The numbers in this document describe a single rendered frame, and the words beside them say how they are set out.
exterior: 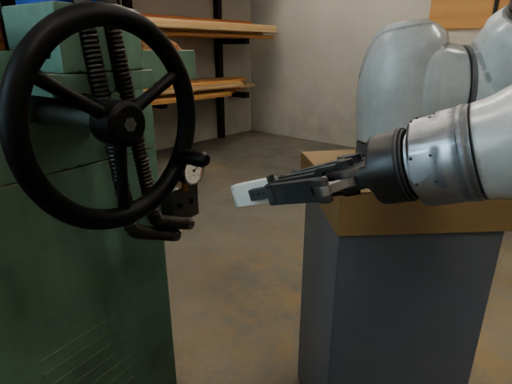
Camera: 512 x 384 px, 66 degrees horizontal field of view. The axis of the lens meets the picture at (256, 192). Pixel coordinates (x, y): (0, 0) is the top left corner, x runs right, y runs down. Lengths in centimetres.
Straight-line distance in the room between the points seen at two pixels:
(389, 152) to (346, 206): 29
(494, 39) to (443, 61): 8
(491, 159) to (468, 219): 41
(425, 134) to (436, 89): 39
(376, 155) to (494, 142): 10
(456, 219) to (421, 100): 21
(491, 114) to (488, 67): 42
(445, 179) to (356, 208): 32
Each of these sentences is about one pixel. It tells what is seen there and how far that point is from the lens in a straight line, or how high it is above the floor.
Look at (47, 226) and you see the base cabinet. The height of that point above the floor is 63.
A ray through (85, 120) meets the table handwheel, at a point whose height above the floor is 81.
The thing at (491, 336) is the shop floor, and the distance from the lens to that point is 161.
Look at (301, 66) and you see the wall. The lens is 423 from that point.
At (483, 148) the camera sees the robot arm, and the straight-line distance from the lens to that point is 37.
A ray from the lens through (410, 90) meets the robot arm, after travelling 75.
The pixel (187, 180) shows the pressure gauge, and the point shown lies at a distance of 83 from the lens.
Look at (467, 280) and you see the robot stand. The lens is 85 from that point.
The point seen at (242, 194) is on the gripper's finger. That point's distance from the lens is 52.
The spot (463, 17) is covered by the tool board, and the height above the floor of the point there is 112.
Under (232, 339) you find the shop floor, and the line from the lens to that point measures 139.
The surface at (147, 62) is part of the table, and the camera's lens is 82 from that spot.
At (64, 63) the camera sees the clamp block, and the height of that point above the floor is 88.
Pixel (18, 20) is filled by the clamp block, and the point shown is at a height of 94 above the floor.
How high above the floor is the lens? 90
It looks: 20 degrees down
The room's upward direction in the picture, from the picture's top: straight up
